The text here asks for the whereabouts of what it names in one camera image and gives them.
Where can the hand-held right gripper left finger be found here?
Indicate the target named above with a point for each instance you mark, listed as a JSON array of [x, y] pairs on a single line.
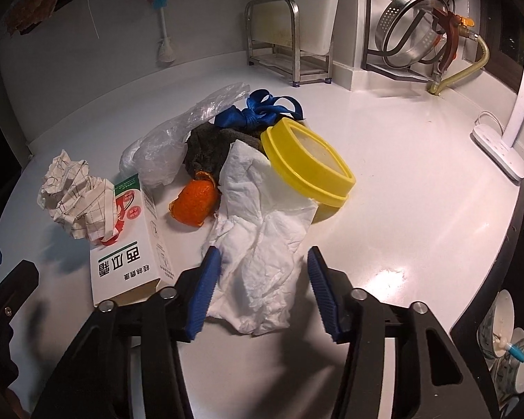
[[203, 292]]

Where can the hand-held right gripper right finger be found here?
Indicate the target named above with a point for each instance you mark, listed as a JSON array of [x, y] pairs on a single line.
[[323, 297]]

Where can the white paper towel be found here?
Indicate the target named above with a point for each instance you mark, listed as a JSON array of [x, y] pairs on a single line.
[[262, 244]]

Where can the white and green carton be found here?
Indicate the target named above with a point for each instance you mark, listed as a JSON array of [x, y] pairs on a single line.
[[126, 266]]

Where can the orange peel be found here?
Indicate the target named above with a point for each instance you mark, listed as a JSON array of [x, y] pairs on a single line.
[[194, 205]]

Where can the checked paper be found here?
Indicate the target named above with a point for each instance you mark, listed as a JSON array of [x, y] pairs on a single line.
[[70, 192]]

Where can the clear plastic bag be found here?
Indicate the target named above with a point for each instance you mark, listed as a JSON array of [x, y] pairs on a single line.
[[157, 152]]

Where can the dark grey cloth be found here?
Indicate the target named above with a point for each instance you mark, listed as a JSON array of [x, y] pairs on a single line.
[[209, 148]]

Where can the white desk lamp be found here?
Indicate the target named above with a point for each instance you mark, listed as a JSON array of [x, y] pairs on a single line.
[[502, 157]]

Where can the white bottle brush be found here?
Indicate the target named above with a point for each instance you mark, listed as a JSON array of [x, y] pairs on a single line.
[[163, 30]]

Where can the brown hanging cloth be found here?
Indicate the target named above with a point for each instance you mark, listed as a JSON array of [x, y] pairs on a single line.
[[35, 0]]

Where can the steel board rack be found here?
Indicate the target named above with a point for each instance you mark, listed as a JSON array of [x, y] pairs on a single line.
[[294, 30]]

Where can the white cutting board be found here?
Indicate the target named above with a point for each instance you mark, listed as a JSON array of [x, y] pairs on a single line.
[[318, 8]]

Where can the brass gas valve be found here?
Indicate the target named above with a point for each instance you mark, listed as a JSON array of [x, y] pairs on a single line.
[[463, 24]]

